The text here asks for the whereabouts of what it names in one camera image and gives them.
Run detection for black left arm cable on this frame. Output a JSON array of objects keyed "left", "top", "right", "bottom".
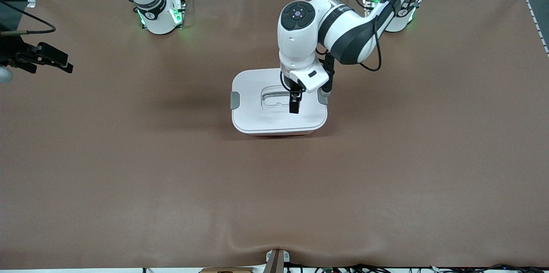
[{"left": 359, "top": 0, "right": 412, "bottom": 72}]

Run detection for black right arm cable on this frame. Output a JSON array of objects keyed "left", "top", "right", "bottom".
[{"left": 0, "top": 1, "right": 57, "bottom": 36}]

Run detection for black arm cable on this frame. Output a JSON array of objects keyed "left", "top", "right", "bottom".
[
  {"left": 0, "top": 1, "right": 57, "bottom": 36},
  {"left": 359, "top": 0, "right": 412, "bottom": 72}
]

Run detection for brown table mat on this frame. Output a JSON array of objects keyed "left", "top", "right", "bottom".
[{"left": 0, "top": 0, "right": 549, "bottom": 270}]

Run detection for white box lid grey clips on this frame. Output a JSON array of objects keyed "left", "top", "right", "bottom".
[{"left": 231, "top": 68, "right": 329, "bottom": 133}]

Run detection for pink plastic storage box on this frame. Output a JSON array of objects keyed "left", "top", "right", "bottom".
[{"left": 240, "top": 129, "right": 320, "bottom": 137}]

